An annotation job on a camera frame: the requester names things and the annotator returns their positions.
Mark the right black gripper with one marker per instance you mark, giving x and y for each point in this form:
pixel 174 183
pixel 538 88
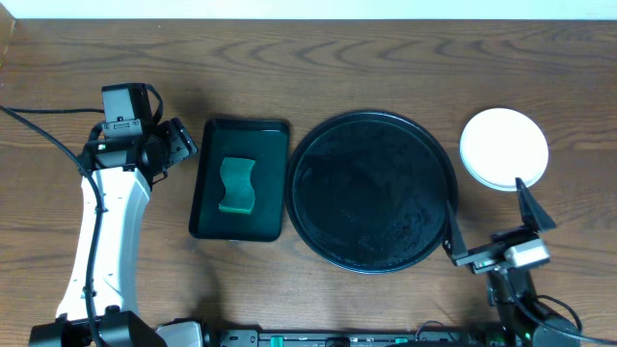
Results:
pixel 532 213

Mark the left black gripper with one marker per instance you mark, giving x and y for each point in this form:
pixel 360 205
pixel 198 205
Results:
pixel 180 138

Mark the mint plate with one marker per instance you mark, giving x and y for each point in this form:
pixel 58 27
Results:
pixel 498 187
pixel 498 175

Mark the green sponge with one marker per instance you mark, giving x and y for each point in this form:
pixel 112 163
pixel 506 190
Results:
pixel 239 197

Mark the white plate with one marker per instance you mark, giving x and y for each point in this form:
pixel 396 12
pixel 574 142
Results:
pixel 503 134

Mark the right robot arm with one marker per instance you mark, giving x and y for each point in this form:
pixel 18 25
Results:
pixel 521 311

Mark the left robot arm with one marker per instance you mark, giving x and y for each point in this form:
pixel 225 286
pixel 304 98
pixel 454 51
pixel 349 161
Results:
pixel 100 301

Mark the black rectangular tray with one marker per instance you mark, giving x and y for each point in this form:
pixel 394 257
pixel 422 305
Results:
pixel 266 142

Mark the black round tray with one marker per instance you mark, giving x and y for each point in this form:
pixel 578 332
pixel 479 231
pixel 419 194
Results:
pixel 370 191

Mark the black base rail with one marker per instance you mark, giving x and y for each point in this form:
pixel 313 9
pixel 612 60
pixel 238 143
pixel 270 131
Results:
pixel 337 339

